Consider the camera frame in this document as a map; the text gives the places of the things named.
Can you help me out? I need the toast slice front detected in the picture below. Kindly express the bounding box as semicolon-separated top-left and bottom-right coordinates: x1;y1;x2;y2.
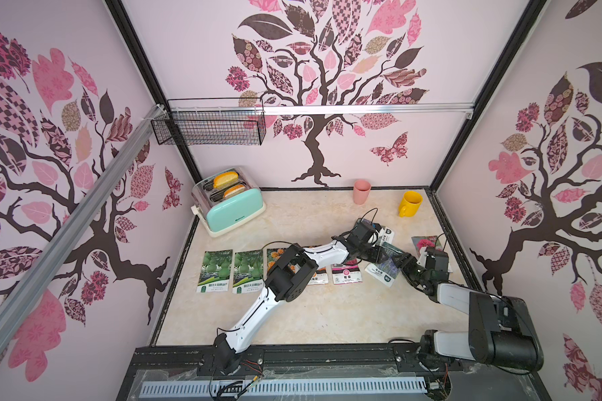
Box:
223;184;247;199

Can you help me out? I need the marigold seed packet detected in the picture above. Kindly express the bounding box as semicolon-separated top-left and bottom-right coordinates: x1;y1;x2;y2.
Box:
305;246;329;286
266;247;285;272

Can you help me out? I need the mint green toaster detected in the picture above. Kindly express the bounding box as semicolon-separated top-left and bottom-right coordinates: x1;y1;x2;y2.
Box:
192;167;266;237

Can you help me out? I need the aluminium rail left wall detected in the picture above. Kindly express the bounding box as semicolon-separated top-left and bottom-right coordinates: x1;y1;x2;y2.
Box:
0;104;166;355

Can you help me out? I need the toast slice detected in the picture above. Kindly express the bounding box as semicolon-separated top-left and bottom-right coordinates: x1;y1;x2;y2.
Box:
212;170;239;190
223;184;247;199

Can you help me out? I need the black wire basket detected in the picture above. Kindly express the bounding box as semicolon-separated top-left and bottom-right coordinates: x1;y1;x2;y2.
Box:
150;95;266;146

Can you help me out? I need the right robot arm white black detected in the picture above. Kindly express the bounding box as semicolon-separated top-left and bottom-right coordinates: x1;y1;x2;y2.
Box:
386;247;543;374

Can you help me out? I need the green plant seed packet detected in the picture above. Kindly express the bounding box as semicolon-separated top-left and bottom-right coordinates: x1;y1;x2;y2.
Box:
197;250;233;293

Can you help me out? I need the white vented cable duct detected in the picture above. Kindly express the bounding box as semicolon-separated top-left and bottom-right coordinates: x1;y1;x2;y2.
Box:
138;377;427;400

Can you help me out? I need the lavender seed packet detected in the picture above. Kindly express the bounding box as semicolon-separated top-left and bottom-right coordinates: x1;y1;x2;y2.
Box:
375;226;395;246
365;242;405;287

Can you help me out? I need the pink cup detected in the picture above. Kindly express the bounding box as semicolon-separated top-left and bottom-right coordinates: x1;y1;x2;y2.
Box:
353;180;371;205

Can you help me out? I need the pink flower seed packet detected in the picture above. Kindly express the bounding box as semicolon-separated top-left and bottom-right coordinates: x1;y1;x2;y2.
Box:
331;260;363;285

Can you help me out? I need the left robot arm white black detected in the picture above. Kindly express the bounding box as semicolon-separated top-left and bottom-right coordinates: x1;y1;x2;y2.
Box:
213;218;383;374

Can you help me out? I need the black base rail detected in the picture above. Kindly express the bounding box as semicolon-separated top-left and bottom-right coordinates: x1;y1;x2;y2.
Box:
116;341;550;400

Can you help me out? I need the yellow mug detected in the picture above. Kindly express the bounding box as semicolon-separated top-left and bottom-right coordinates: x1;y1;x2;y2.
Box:
398;190;423;217

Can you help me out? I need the toast slice rear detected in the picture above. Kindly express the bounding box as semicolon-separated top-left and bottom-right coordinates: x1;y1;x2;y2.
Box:
212;170;239;190

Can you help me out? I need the pink flower packet edge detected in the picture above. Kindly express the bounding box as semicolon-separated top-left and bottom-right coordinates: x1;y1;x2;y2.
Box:
411;236;444;258

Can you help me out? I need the aluminium rail wall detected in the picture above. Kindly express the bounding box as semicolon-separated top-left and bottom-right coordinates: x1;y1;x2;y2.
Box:
172;103;475;117
0;104;166;355

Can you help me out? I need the aluminium rail back wall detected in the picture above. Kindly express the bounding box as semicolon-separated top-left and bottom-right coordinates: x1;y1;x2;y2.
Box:
172;103;475;117

